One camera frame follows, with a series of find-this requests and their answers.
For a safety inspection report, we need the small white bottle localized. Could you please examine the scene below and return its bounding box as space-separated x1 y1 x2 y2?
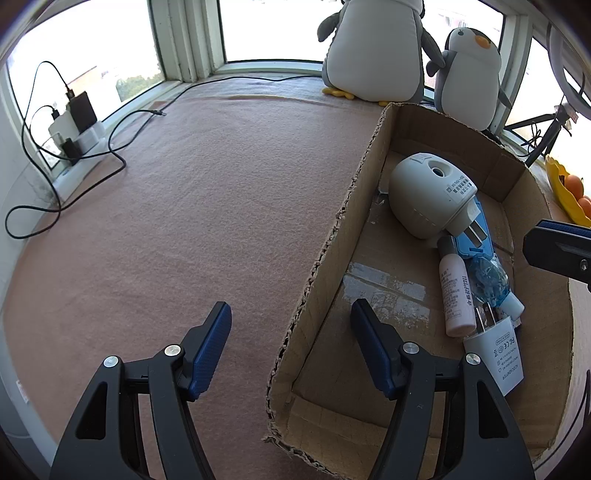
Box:
438 234 477 337

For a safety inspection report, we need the ring light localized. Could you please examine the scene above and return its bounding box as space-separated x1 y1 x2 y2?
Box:
547 23 591 112

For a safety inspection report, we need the white plug-in device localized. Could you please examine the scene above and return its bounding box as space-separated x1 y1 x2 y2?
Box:
389 152 488 245

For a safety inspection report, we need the black cable along sill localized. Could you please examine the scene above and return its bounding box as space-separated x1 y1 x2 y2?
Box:
161 71 326 112

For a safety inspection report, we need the blue phone stand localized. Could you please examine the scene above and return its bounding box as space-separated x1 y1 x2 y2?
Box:
455 196 497 259

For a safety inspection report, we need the black tripod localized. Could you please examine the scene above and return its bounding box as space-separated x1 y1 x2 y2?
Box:
503 104 580 168

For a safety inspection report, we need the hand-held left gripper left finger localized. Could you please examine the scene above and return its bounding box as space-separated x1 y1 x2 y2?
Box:
50 301 232 480

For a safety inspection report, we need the black loose-end cable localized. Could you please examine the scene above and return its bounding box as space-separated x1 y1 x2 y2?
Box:
6 109 167 240

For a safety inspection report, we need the black charger cable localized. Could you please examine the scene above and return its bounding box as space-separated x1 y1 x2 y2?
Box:
22 61 75 213

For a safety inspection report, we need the pink blanket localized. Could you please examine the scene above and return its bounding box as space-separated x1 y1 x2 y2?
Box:
0 71 591 480

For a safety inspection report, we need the translucent blue small bottle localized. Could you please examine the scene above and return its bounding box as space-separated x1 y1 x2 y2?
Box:
468 254 526 324

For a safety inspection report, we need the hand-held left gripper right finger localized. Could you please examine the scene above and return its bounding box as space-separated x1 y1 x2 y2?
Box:
351 299 536 480

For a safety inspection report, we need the yellow fruit bowl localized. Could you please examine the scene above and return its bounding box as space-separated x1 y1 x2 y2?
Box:
545 155 591 228

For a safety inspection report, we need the white charger block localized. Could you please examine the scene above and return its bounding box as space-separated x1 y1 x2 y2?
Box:
48 115 75 139

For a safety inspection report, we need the black charger block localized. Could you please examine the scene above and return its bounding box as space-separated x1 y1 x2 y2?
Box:
65 91 99 127

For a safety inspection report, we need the white usb power adapter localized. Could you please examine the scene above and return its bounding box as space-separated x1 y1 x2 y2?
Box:
463 302 525 397

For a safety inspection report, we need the small penguin plush toy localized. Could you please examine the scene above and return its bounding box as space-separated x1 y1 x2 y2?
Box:
426 27 513 131

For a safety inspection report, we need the cardboard box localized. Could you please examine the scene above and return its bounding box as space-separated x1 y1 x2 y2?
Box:
263 102 575 467

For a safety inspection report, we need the white window frame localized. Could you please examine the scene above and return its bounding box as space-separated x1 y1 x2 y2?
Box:
0 0 536 185

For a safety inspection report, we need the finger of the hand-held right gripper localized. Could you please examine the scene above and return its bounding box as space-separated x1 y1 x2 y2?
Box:
523 220 591 289

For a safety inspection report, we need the large penguin plush toy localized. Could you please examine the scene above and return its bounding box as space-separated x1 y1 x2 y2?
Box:
317 0 446 106

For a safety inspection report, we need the white power strip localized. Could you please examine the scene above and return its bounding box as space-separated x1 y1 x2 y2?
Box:
48 122 109 162

